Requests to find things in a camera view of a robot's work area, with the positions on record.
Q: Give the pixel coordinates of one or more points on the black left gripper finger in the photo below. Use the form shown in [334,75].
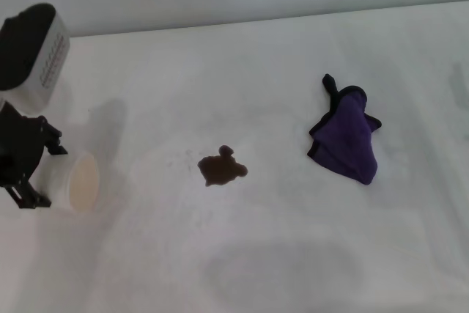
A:
[27,197]
[55,140]

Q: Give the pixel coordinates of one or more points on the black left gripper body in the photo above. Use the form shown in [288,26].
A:
[16,148]

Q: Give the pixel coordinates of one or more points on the white paper cup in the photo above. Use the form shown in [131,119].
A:
[73,181]

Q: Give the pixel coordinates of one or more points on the purple rag with black trim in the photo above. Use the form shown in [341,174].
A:
[348,133]

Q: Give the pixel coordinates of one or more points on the dark brown liquid stain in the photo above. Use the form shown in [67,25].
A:
[220,171]

